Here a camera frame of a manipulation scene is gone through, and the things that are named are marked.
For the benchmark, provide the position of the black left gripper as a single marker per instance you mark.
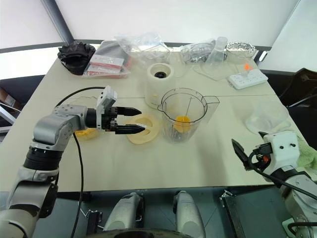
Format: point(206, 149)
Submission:
point(110, 119)

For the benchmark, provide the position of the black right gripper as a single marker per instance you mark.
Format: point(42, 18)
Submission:
point(260, 155)

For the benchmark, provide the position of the cream blender lid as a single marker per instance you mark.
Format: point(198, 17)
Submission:
point(151, 135)

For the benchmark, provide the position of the orange segments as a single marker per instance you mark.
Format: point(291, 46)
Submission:
point(182, 123)
point(86, 135)

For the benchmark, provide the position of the clear blender jar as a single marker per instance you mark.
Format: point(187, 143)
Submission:
point(184, 106)

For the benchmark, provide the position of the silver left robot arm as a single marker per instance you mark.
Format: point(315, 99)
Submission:
point(47, 129)

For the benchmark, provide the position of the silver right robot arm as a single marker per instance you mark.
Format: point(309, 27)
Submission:
point(297, 188)

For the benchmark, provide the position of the orange segments in bowl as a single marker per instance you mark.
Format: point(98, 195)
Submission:
point(86, 135)

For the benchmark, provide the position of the cream blender base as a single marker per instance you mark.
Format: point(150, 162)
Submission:
point(158, 81)

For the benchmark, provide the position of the clear plastic container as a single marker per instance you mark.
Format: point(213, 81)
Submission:
point(268, 116)

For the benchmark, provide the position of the green towel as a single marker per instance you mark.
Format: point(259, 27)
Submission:
point(308, 156)

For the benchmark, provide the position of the clear glass bowl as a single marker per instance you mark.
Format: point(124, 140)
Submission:
point(74, 101)

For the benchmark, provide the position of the bag of red-white packets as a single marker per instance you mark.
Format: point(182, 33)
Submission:
point(106, 62)

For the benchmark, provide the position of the white power strip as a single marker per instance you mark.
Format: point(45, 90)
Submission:
point(248, 79)

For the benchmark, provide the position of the clear bag with plastic box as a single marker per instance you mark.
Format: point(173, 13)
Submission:
point(146, 47)

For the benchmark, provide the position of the black chair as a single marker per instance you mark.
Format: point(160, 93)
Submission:
point(301, 85)

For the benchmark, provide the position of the flat clear plastic bag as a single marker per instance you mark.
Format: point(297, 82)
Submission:
point(213, 72)

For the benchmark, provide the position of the black crumpled plastic object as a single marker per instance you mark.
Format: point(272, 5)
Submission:
point(75, 55)

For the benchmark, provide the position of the silver rounded robot leg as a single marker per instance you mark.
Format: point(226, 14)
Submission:
point(125, 213)
point(188, 215)

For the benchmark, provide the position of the silver foil bowl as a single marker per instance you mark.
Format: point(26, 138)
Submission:
point(240, 48)

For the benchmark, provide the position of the clear conical flask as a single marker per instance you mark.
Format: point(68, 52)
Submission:
point(218, 53)

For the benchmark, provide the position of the clear bag with dark items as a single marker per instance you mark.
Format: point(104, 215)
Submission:
point(198, 50)

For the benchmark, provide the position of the dark rounded robot torso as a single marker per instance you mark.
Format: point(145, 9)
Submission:
point(133, 234)

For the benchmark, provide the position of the brown cardboard box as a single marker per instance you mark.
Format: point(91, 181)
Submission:
point(10, 98)

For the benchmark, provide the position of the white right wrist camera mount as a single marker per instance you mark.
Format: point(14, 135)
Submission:
point(283, 147)

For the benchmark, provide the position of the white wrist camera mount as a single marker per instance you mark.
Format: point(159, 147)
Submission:
point(107, 97)
point(283, 147)

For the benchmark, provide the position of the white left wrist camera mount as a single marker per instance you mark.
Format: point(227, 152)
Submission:
point(107, 97)

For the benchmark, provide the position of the metal table bracket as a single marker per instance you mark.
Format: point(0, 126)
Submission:
point(226, 197)

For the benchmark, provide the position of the white wall switch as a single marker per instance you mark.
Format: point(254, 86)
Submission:
point(263, 55)

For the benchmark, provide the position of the grey window frame post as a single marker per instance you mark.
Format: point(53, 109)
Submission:
point(58, 19)

